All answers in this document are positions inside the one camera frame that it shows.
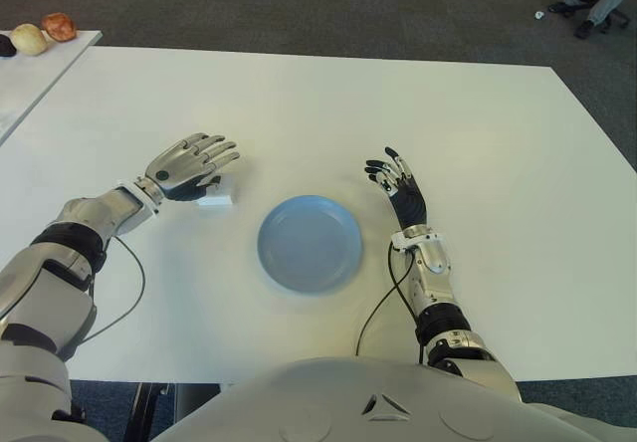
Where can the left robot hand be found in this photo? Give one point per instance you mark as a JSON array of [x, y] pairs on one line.
[[174, 168]]

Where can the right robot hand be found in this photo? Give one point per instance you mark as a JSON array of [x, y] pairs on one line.
[[410, 203]]

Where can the white charger block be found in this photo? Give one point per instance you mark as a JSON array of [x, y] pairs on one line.
[[219, 198]]

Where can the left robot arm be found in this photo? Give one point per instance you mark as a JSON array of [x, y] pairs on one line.
[[89, 213]]

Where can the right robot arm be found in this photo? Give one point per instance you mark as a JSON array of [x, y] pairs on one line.
[[433, 263]]

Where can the blue round plate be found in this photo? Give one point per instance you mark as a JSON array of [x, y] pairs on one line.
[[308, 245]]

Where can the white side table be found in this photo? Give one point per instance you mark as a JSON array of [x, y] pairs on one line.
[[30, 83]]

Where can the reddish brown bread roll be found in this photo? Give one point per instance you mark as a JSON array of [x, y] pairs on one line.
[[59, 26]]

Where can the cream round bun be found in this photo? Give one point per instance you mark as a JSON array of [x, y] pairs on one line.
[[28, 40]]

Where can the black round object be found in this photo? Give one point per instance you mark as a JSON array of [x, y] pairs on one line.
[[6, 46]]

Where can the grey robot torso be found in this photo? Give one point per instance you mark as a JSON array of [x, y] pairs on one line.
[[323, 402]]

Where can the black table leg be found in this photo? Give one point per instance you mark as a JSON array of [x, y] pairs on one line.
[[144, 407]]

